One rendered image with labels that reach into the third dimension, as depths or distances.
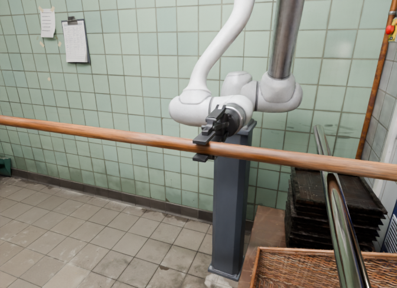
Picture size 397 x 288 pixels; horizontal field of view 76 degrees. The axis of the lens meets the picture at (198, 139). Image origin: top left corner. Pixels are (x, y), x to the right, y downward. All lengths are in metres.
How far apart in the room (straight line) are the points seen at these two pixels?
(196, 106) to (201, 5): 1.07
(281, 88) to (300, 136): 0.62
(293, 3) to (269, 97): 0.41
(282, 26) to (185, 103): 0.50
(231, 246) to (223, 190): 0.39
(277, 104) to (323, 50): 0.54
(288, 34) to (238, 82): 0.31
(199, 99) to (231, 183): 0.70
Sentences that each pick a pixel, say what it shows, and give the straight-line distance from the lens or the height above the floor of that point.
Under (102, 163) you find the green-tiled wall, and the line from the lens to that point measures 2.53.
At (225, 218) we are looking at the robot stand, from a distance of 1.57.
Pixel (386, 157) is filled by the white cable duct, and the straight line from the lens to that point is 1.43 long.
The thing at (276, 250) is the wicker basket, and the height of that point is 0.74.
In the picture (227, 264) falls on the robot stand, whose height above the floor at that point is 0.10.
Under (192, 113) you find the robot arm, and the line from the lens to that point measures 0.85.
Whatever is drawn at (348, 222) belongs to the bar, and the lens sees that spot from 0.42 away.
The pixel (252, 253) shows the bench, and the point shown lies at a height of 0.58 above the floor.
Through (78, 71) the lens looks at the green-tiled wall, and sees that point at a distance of 2.40.
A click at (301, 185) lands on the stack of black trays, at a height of 0.87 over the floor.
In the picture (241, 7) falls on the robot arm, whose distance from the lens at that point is 0.95.
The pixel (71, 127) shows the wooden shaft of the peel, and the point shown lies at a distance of 0.75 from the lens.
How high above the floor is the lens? 1.40
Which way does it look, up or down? 20 degrees down
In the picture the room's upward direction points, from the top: straight up
